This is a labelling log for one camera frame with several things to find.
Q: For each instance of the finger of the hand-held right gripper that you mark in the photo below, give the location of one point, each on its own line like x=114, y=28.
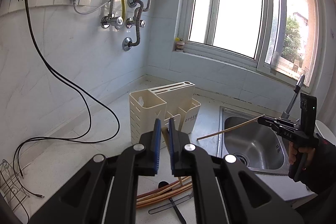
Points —
x=273, y=122

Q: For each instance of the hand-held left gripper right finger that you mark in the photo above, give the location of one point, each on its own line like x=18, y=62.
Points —
x=172, y=145

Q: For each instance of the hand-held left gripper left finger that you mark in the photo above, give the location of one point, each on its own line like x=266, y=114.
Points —
x=157, y=145

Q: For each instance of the cream plastic utensil holder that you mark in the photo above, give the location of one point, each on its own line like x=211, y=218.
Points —
x=147, y=113

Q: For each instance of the reddish brown chopstick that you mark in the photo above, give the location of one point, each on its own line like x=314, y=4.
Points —
x=157, y=190

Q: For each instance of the person's right forearm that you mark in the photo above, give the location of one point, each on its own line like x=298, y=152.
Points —
x=325, y=161

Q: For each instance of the person's right hand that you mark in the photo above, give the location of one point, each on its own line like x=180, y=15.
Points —
x=292, y=154

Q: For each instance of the white rounded object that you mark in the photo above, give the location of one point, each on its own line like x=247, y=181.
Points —
x=321, y=129

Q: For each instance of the chrome faucet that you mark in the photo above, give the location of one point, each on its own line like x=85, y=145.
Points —
x=291, y=103

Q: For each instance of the stainless steel sink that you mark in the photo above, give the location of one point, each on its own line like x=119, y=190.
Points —
x=252, y=140

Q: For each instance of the dark plastic knife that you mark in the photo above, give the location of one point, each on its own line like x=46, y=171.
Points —
x=160, y=209

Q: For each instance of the black spoon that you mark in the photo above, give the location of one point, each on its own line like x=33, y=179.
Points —
x=178, y=213

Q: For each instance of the small jar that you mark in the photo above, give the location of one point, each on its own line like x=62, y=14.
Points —
x=180, y=47

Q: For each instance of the chrome angle valve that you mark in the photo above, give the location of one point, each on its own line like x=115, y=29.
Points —
x=113, y=21
x=135, y=22

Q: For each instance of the white framed window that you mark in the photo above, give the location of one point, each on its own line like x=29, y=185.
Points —
x=212, y=3

